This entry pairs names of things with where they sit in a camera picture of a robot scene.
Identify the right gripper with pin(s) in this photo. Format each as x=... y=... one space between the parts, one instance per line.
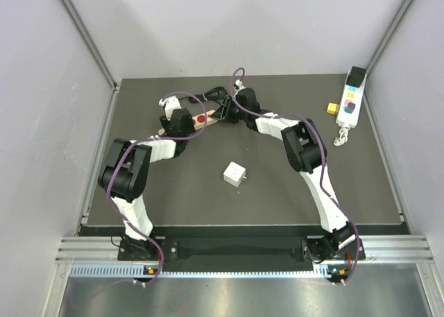
x=223 y=114

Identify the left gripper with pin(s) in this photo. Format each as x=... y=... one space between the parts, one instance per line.
x=164 y=122

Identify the beige power strip red sockets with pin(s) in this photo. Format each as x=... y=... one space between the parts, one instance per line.
x=199 y=121

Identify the white cube socket adapter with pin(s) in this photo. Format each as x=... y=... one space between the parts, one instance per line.
x=234 y=174

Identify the white power strip coloured sockets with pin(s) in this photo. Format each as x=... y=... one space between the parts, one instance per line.
x=350 y=94

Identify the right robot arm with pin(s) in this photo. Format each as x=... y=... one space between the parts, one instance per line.
x=307 y=155

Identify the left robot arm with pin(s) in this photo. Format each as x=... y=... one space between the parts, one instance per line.
x=124 y=175

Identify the yellow cube block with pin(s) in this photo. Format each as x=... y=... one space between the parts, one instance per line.
x=332 y=108

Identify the black adapter on white strip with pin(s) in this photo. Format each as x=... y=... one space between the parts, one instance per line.
x=356 y=77

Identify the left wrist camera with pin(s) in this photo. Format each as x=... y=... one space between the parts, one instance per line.
x=170 y=104

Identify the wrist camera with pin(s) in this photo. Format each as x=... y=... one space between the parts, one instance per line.
x=238 y=85
x=170 y=104

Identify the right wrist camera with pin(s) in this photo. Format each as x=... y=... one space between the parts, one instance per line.
x=238 y=85

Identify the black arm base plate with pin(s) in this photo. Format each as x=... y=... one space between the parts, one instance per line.
x=297 y=248

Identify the slotted grey cable duct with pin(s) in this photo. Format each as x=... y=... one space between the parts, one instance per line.
x=145 y=272

